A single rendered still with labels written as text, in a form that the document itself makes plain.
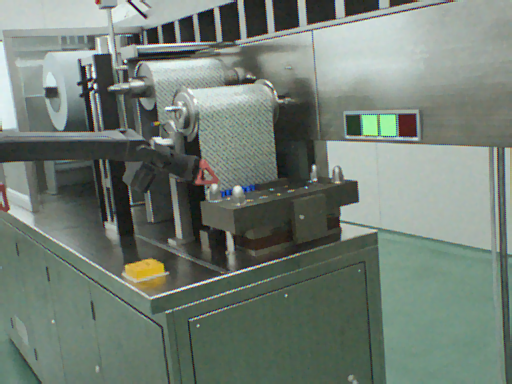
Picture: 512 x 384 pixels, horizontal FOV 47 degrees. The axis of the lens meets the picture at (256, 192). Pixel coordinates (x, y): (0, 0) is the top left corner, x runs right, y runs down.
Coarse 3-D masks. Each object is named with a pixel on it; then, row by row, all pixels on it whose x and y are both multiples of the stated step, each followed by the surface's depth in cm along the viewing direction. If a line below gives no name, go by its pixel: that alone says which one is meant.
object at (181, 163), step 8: (176, 152) 148; (168, 160) 145; (176, 160) 146; (184, 160) 148; (192, 160) 147; (160, 168) 148; (168, 168) 146; (176, 168) 147; (184, 168) 148; (192, 168) 147; (176, 176) 151; (184, 176) 147; (192, 176) 147
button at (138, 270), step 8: (128, 264) 138; (136, 264) 137; (144, 264) 136; (152, 264) 136; (160, 264) 135; (128, 272) 136; (136, 272) 132; (144, 272) 133; (152, 272) 134; (160, 272) 135
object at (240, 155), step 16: (224, 128) 156; (240, 128) 159; (256, 128) 162; (272, 128) 165; (208, 144) 154; (224, 144) 157; (240, 144) 160; (256, 144) 163; (272, 144) 166; (208, 160) 155; (224, 160) 157; (240, 160) 160; (256, 160) 163; (272, 160) 166; (208, 176) 155; (224, 176) 158; (240, 176) 161; (256, 176) 164; (272, 176) 167
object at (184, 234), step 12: (168, 132) 159; (180, 132) 157; (168, 144) 157; (180, 144) 158; (180, 192) 160; (180, 204) 160; (180, 216) 161; (180, 228) 161; (192, 228) 163; (168, 240) 164; (180, 240) 161; (192, 240) 163
